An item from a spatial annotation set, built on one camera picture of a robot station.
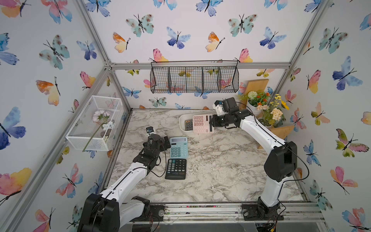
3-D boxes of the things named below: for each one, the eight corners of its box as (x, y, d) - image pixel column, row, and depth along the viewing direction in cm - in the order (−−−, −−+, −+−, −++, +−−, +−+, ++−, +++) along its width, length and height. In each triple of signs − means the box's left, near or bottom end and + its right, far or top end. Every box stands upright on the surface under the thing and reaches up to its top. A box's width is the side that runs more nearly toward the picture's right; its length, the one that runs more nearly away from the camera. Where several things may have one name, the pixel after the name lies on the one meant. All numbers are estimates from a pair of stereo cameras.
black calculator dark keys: (165, 179, 87) (164, 177, 85) (167, 160, 95) (166, 158, 92) (185, 179, 87) (185, 177, 85) (186, 160, 95) (186, 158, 92)
